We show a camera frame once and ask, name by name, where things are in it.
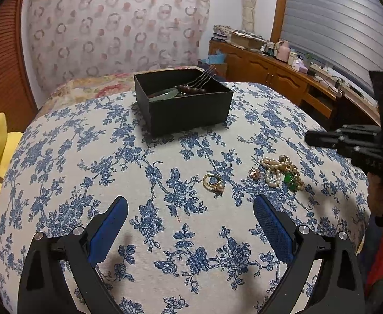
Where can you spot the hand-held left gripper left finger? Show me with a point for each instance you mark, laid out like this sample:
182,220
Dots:
108,235

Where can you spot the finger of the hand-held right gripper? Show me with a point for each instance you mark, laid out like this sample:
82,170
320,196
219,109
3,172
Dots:
325,138

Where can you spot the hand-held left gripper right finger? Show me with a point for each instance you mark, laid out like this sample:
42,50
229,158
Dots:
274,232

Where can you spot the metal hair comb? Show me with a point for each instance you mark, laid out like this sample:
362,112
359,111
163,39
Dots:
204,77

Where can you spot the black square box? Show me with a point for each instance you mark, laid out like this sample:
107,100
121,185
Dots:
184,117

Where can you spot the pale jade bangle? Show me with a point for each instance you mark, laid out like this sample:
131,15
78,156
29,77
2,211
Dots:
165,95

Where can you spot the person's right hand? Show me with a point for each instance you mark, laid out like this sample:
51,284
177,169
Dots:
378,194

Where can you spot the white round device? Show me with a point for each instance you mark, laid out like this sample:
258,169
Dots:
340,93

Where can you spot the blue floral tablecloth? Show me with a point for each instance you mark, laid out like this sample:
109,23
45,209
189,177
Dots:
165,235

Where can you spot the pink tissue box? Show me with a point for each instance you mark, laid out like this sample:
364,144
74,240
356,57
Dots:
300,67

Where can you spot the green bottle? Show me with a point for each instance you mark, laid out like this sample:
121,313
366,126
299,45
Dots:
309,59

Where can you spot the wooden sideboard cabinet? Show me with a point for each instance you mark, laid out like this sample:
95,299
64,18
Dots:
276,72

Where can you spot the pink thermos jug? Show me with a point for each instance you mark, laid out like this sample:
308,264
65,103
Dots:
283,51

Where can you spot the red and blue cloth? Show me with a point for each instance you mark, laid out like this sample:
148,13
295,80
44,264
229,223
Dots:
378,261

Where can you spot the cardboard box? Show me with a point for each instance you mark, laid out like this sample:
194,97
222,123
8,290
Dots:
247,41

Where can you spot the blue tissue pack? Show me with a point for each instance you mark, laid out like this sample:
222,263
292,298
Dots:
215,60

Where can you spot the stack of papers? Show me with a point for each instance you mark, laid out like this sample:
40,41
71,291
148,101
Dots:
224,32

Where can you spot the beige tied curtain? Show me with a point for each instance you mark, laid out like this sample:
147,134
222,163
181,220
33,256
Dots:
247,0

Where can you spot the brown slatted wardrobe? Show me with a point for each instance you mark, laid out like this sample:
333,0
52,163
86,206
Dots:
5,72

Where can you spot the circle patterned curtain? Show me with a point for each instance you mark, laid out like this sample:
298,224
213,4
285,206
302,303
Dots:
112,23

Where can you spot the wooden window frame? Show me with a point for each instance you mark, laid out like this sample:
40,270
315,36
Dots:
279,9

